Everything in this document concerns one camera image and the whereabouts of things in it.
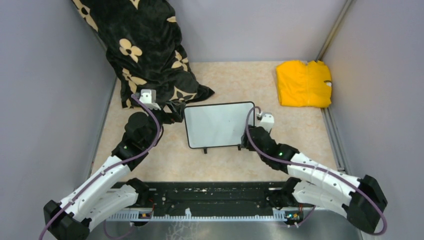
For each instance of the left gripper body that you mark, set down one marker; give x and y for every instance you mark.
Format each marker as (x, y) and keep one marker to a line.
(169, 118)

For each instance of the black framed whiteboard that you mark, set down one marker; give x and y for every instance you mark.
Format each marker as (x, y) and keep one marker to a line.
(216, 125)

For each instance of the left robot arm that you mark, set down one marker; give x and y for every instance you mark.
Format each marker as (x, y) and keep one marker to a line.
(79, 213)

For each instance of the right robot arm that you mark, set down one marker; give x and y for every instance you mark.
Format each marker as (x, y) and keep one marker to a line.
(360, 201)

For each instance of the black floral blanket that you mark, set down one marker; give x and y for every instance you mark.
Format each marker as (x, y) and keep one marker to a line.
(143, 43)

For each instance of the yellow folded cloth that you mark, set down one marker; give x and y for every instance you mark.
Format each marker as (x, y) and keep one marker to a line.
(304, 84)

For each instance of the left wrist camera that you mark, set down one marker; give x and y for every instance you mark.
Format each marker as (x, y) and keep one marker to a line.
(148, 98)

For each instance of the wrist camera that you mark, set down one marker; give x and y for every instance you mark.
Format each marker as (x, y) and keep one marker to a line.
(265, 120)
(148, 98)

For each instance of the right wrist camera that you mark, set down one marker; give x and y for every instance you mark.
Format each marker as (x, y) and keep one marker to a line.
(265, 120)

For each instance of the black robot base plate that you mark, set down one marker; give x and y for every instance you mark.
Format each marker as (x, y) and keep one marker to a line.
(214, 201)

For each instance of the aluminium side rail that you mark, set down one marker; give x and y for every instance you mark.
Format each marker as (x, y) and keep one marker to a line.
(335, 141)

